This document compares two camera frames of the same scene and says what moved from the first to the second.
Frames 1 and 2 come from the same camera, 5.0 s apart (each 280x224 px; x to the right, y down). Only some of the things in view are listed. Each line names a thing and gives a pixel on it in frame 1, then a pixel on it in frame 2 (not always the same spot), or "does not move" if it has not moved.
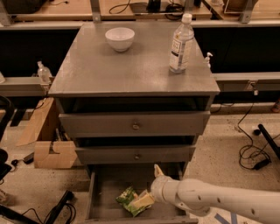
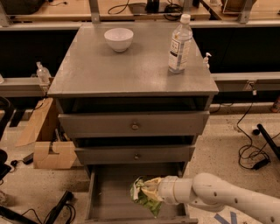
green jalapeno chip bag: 128,196 → 140,196
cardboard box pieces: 42,134 does not move
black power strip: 52,216 does not move
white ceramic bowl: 120,38 does not move
